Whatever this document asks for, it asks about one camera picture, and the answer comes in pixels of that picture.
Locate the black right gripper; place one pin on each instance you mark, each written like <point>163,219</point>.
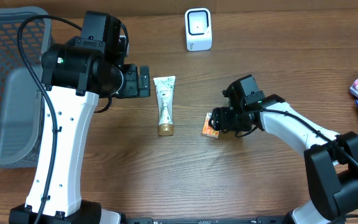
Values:
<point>220,117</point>

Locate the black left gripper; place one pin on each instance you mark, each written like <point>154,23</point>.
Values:
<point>133,89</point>

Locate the small orange tissue pack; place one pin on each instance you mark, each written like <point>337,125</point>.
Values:
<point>207,129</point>

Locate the white cosmetic tube gold cap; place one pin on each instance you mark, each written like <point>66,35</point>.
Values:
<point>164,87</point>

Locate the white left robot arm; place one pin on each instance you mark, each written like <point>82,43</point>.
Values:
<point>75,76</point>

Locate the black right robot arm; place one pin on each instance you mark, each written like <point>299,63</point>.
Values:
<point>331,159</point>

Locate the white barcode scanner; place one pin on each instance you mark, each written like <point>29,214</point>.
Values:
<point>198,29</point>

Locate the grey plastic shopping basket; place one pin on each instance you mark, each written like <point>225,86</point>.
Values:
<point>21,103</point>

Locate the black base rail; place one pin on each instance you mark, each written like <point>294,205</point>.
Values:
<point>257,220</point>

